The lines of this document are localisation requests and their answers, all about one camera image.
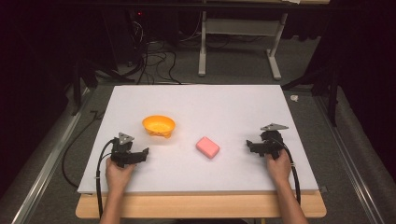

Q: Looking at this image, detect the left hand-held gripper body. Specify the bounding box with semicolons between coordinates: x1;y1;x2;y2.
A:
110;132;138;169

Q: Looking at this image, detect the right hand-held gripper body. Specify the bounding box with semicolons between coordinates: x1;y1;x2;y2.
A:
260;122;290;161

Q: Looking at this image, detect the person's left hand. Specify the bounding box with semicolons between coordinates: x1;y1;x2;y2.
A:
105;157;137;194

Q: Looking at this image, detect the person's right hand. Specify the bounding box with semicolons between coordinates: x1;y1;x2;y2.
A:
265;148;292;186

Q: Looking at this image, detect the orange plastic bowl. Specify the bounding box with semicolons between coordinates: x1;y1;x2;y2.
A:
141;115;177;139

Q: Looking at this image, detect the pink soap bar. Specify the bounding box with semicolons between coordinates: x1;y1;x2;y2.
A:
195;135;221;160

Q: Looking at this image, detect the white table board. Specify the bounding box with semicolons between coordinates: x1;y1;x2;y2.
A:
77;84;320;195

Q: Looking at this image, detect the wooden table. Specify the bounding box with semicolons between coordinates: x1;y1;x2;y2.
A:
75;189;328;219

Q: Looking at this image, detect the black metal stand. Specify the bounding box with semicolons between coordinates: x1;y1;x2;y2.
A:
280;65;341;128
70;58;135;117

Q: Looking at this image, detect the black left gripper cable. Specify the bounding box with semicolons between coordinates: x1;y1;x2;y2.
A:
94;139;116;219

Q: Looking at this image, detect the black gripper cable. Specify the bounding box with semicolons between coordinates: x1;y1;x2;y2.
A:
270;137;302;205
94;139;116;219

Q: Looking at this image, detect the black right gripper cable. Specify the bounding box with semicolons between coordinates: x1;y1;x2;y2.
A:
270;137;302;205

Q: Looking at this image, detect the black floor cable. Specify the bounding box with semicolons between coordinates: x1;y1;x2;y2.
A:
61;109;106;189

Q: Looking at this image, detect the aluminium floor rail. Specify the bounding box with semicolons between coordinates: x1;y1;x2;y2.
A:
11;88;92;224
313;95;387;224

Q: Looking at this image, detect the tangle of black floor cables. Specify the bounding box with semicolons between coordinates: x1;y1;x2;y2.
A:
125;18;183;86

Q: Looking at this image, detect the white metal desk frame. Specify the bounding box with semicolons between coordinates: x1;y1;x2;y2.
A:
198;10;290;81

